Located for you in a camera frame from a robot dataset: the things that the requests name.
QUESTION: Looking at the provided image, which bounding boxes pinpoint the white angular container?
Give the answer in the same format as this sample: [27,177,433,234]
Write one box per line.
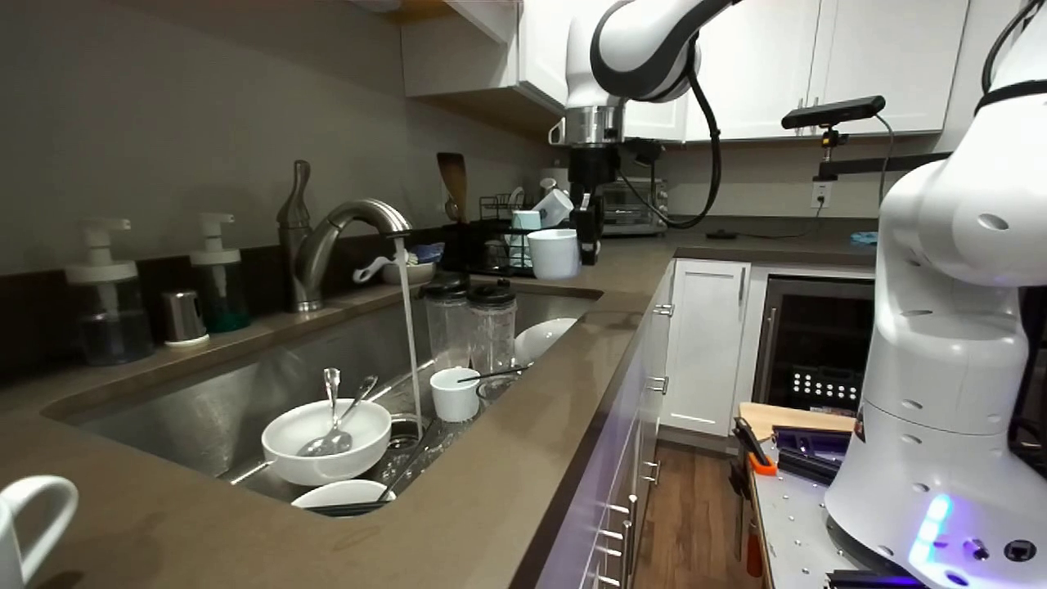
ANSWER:
[529,187,580,234]

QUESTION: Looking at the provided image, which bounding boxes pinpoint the white upper cabinets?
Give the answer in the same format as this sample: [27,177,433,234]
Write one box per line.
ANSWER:
[403,0,975,148]

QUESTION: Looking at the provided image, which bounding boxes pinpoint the black wire dish rack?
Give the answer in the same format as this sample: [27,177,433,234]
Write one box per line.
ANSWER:
[436,195,582,286]

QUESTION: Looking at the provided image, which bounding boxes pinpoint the white bowl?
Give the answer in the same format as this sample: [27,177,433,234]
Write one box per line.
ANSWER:
[259,397,395,492]

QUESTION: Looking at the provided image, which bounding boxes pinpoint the small metal cup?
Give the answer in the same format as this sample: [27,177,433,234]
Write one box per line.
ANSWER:
[159,288,211,355]

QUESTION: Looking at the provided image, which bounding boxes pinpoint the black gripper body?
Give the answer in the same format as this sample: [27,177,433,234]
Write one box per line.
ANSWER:
[563,144,623,222]

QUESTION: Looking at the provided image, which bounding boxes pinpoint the wooden board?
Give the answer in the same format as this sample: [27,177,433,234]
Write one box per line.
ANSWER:
[736,400,859,441]

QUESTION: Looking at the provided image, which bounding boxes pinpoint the black bar camera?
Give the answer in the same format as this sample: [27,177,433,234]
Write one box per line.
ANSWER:
[779,93,891,184]

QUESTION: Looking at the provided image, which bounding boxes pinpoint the orange black clamp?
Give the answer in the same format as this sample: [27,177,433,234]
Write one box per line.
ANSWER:
[734,415,783,482]

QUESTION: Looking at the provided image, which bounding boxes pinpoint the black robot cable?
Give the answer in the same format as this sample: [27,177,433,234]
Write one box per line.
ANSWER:
[971,0,1047,115]

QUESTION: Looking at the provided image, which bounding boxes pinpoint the pale blue cup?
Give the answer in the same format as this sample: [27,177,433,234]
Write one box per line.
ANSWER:
[508,207,546,271]

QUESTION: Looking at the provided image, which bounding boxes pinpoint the metal fork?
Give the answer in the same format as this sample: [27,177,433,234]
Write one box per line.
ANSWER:
[317,364,346,439]

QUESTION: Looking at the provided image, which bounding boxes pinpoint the clear soap dispenser white pump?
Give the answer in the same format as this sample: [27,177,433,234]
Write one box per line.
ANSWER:
[61,217,152,370]

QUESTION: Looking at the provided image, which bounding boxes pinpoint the metal spoon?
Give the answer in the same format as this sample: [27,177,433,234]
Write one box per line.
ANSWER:
[298,373,387,461]

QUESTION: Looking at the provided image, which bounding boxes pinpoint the black wine fridge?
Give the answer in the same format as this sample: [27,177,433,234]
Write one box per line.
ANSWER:
[748,271,875,415]

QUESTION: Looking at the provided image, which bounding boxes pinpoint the white robot table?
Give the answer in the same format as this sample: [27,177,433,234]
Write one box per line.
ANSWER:
[748,466,875,589]

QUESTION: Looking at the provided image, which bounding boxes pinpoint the toaster oven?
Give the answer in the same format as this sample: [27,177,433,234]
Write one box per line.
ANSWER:
[610,175,675,240]

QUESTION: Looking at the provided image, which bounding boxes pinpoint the brushed metal faucet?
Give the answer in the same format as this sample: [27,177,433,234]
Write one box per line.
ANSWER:
[286,197,417,319]

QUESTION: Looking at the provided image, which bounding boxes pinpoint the small white cup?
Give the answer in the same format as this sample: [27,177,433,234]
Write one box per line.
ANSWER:
[426,366,485,430]

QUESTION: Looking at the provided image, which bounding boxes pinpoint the wooden spatula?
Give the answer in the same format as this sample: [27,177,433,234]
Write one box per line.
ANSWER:
[436,150,473,228]

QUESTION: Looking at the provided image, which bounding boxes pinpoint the white cabinet door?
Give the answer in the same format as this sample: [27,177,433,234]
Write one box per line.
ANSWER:
[658,257,754,441]

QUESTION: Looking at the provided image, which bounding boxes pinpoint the small white dish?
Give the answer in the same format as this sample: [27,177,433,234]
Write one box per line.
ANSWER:
[286,477,399,518]

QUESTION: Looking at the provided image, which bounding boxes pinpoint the lower kitchen cabinet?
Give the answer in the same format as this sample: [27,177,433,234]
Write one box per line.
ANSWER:
[510,260,678,589]

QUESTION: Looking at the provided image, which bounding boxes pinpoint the white mug handle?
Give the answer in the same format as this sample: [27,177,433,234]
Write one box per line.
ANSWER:
[0,473,80,589]

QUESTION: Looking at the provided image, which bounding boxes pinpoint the metal utensil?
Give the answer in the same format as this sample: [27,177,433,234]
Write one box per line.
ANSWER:
[453,359,534,390]

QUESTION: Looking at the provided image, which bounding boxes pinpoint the tall slim grey bottle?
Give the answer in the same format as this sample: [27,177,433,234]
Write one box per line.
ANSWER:
[273,157,321,313]

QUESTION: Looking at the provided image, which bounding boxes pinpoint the stainless steel sink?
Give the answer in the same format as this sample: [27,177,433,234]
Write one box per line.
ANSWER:
[42,286,606,524]

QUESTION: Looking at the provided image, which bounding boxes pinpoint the black flat device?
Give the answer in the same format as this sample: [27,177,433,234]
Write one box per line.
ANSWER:
[772,427,868,487]

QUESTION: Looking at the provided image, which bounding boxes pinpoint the green soap dispenser white pump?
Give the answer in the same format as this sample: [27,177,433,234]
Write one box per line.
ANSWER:
[187,210,254,338]

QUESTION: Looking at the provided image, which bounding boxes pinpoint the white oval plate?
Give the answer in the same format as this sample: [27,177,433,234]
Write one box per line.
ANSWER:
[510,313,582,370]

